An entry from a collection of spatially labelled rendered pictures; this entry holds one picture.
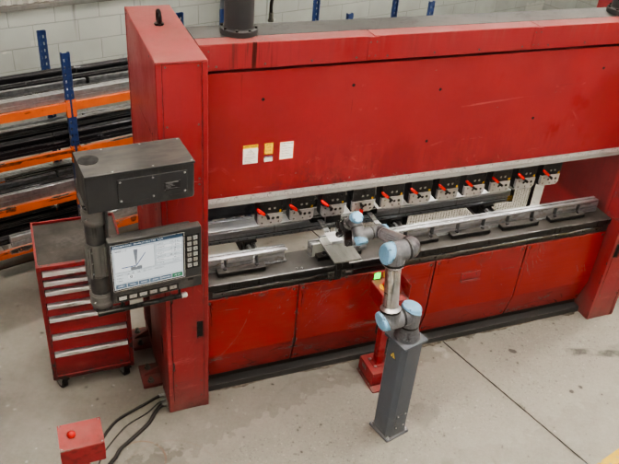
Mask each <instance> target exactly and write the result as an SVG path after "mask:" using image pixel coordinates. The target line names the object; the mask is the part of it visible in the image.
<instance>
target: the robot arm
mask: <svg viewBox="0 0 619 464"><path fill-rule="evenodd" d="M362 221H363V215H362V213H360V212H359V211H354V212H353V213H351V214H350V215H349V216H344V219H341V220H337V221H336V222H337V224H336V222H335V224H336V228H335V232H336V233H335V235H336V237H337V238H340V237H344V243H345V246H347V247H349V246H352V245H353V242H352V234H353V237H354V241H355V243H356V245H357V246H362V245H365V244H367V243H368V241H369V240H370V239H374V238H379V239H381V240H384V241H386V243H384V244H382V245H381V246H380V252H379V256H380V261H381V263H382V264H383V266H384V267H385V281H384V295H383V304H382V305H381V306H380V311H378V312H377V313H376V314H375V319H376V322H377V324H378V326H379V328H380V329H381V330H382V331H391V330H394V332H393V336H394V338H395V339H396V340H397V341H398V342H400V343H403V344H415V343H417V342H418V341H419V339H420V331H419V323H420V319H421V315H422V307H421V305H420V304H418V303H417V302H415V301H414V300H404V301H403V302H402V305H401V306H399V296H400V284H401V272H402V268H403V267H404V263H405V261H408V260H411V259H413V258H415V257H416V256H417V255H418V254H419V252H420V249H421V245H420V242H419V240H418V239H417V238H415V237H413V236H409V235H408V236H406V235H403V234H401V233H398V232H396V231H393V230H391V229H389V227H388V226H387V225H386V224H380V225H376V226H369V227H364V226H363V223H362ZM337 228H338V229H337Z"/></svg>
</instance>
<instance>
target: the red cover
mask: <svg viewBox="0 0 619 464"><path fill-rule="evenodd" d="M194 41H195V42H196V44H197V45H198V47H199V48H200V50H201V51H202V52H203V54H204V56H205V57H206V59H207V60H208V72H213V71H226V70H240V69H253V68H266V67H280V66H294V65H307V64H333V63H347V62H361V61H371V60H372V61H374V60H388V59H401V58H415V57H428V56H441V55H455V54H469V53H482V52H508V51H522V50H533V49H534V50H536V49H550V48H564V47H577V46H591V45H603V44H617V43H619V17H591V18H573V19H556V20H538V21H521V22H503V23H485V24H468V25H450V26H433V27H415V28H398V29H368V30H366V29H363V30H346V31H328V32H311V33H293V34H275V35H258V36H254V37H252V38H247V39H235V38H230V37H223V38H205V39H194Z"/></svg>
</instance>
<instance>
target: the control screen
mask: <svg viewBox="0 0 619 464"><path fill-rule="evenodd" d="M111 256H112V267H113V277H114V287H115V291H116V290H121V289H124V288H129V287H133V286H138V285H142V284H150V283H154V282H158V281H162V280H167V279H170V278H175V277H180V276H183V238H182V233H181V234H176V235H171V236H166V237H162V238H153V239H149V240H143V241H138V242H134V243H129V244H124V245H120V246H115V247H111ZM131 274H134V278H131V279H128V275H131Z"/></svg>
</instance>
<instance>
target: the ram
mask: <svg viewBox="0 0 619 464"><path fill-rule="evenodd" d="M286 141H294V153H293V158H290V159H282V160H279V146H280V142H286ZM268 143H274V148H273V153H272V154H267V155H265V154H264V144H268ZM244 145H258V163H252V164H244V165H243V146H244ZM615 147H619V43H617V44H603V45H591V46H577V47H564V48H550V49H536V50H534V49H533V50H522V51H508V52H482V53H469V54H455V55H441V56H428V57H415V58H401V59H388V60H374V61H372V60H371V61H361V62H347V63H333V64H307V65H294V66H280V67H266V68H253V69H240V70H226V71H213V72H208V200H213V199H220V198H227V197H234V196H241V195H249V194H256V193H264V192H270V191H284V190H292V189H299V188H306V187H313V186H321V185H328V184H335V183H342V182H349V181H357V180H370V179H377V178H385V177H392V176H400V175H406V174H414V173H421V172H428V171H436V170H442V169H450V168H464V167H471V166H478V165H485V164H493V163H500V162H508V161H514V160H522V159H529V158H536V157H549V156H557V155H564V154H572V153H578V152H586V151H593V150H601V149H608V148H615ZM615 155H619V151H617V152H610V153H602V154H596V155H588V156H581V157H568V158H560V159H554V160H546V161H539V162H532V163H525V164H518V165H511V166H504V167H496V168H483V169H476V170H469V171H462V172H455V173H448V174H440V175H434V176H426V177H419V178H412V179H405V180H392V181H384V182H377V183H370V184H363V185H356V186H349V187H342V188H334V189H328V190H320V191H307V192H300V193H292V194H286V195H278V196H271V197H264V198H257V199H249V200H243V201H236V202H228V203H215V204H208V209H213V208H219V207H227V206H233V205H241V204H248V203H261V202H268V201H275V200H282V199H289V198H296V197H303V196H310V195H317V194H324V193H331V192H339V191H351V190H358V189H366V188H372V187H379V186H386V185H393V184H400V183H407V182H415V181H421V180H434V179H442V178H448V177H456V176H462V175H470V174H476V173H484V172H490V171H498V170H505V169H512V168H525V167H532V166H539V165H546V164H553V163H560V162H567V161H574V160H581V159H588V158H595V157H608V156H615ZM268 156H273V161H267V162H264V157H268Z"/></svg>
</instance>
